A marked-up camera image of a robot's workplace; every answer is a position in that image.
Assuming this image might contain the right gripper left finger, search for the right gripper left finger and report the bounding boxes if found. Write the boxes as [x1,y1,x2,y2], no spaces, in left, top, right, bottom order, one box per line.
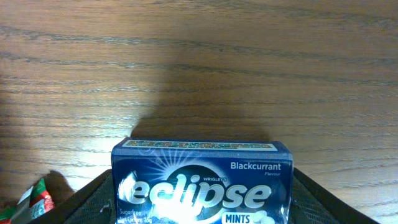
[29,169,116,224]

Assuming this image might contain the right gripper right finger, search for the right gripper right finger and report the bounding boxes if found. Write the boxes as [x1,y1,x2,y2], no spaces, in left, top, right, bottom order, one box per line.
[289,168,378,224]

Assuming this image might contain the green gum pack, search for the green gum pack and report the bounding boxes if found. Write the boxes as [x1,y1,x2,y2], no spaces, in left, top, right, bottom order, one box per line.
[1,179,55,224]

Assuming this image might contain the blue Eclipse mint pack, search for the blue Eclipse mint pack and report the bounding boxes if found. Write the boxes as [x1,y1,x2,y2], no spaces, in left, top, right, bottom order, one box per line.
[111,138,294,223]

